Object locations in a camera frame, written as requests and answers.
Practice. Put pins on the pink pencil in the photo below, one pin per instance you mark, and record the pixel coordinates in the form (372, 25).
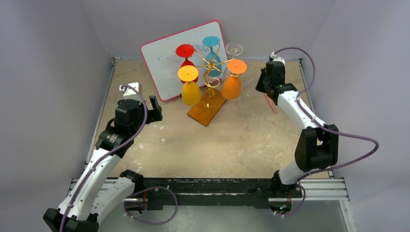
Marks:
(271, 104)

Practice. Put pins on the orange plastic wine glass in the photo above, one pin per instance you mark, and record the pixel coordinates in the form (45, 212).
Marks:
(232, 85)

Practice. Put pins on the pink framed whiteboard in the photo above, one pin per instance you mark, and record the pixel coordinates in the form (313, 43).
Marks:
(163, 62)

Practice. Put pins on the gold wire wine glass rack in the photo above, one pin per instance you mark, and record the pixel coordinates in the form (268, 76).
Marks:
(211, 98)

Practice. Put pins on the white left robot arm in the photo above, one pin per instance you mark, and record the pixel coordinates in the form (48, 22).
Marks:
(85, 207)

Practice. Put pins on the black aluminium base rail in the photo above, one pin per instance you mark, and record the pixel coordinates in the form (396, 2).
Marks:
(155, 193)

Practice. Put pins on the blue plastic wine glass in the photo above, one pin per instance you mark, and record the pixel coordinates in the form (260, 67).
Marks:
(213, 44)

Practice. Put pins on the yellow plastic wine glass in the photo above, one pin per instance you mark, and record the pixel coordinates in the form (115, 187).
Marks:
(190, 92)

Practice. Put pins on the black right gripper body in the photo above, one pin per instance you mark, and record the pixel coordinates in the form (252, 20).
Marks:
(265, 85)

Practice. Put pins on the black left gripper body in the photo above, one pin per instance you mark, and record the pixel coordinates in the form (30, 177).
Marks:
(153, 116)

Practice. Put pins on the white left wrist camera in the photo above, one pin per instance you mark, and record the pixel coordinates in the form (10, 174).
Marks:
(130, 93)

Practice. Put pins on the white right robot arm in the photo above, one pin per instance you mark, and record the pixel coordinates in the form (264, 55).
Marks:
(317, 147)

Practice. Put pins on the red plastic wine glass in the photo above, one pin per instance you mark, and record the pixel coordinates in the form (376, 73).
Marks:
(185, 51)

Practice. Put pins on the clear wine glass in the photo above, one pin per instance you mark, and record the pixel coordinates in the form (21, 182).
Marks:
(233, 50)

